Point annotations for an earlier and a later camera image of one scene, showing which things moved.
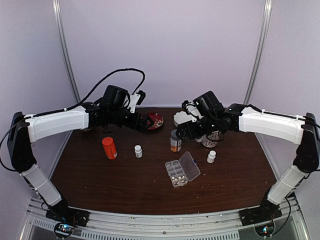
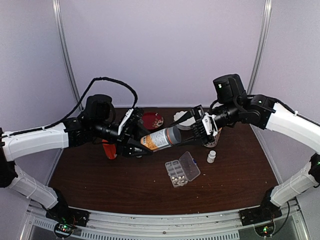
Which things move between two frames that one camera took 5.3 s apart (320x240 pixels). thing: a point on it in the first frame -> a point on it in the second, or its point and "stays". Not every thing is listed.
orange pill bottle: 110,147 stays
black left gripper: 142,127 -> 124,143
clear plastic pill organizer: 182,170 stays
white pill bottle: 211,156 stays
